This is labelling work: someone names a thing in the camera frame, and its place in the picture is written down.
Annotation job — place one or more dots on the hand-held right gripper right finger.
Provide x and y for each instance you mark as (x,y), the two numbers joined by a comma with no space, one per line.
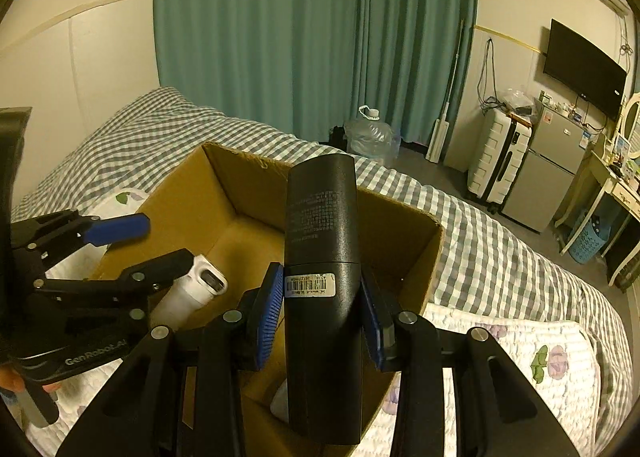
(374,332)

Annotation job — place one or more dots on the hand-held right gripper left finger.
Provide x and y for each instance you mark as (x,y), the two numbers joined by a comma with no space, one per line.
(267,322)

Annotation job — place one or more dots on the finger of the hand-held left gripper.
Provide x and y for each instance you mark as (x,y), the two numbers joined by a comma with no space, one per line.
(117,228)
(150,272)

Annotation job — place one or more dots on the white bottle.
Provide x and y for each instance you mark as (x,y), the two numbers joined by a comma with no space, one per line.
(184,298)

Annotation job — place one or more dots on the cardboard box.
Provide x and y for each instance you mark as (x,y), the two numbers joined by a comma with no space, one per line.
(240,242)

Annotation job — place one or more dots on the black bottle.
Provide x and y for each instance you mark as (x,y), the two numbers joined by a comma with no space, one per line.
(320,237)

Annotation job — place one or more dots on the person's left hand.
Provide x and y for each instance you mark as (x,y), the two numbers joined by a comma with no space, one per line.
(10,381)

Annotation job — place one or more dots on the floral quilt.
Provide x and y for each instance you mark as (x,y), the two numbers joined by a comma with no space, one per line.
(500,362)

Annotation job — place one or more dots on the checked bed sheet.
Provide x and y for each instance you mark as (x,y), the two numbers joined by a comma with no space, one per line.
(480,257)

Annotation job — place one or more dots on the clear water jug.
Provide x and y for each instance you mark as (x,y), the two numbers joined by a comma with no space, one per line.
(372,137)

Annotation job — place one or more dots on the white flat mop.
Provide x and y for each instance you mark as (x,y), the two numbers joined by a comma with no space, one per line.
(439,139)

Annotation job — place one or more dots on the white suitcase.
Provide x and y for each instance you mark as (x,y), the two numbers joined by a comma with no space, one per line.
(492,162)

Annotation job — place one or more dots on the grey refrigerator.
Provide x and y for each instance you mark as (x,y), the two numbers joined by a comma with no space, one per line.
(545,177)

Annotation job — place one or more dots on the teal curtain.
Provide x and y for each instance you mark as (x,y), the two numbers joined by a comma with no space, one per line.
(420,37)
(250,37)

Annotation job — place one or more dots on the blue laundry basket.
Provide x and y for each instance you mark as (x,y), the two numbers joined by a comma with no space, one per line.
(589,239)

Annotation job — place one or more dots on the clear plastic bag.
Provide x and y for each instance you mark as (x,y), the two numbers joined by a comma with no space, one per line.
(517,98)

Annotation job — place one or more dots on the cream dressing table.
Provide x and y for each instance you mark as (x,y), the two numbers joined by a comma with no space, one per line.
(607,182)

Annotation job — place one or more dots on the oval mirror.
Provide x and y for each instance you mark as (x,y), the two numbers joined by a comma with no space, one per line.
(631,119)

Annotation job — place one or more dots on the black television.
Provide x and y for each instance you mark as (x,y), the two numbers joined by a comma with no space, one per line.
(582,67)

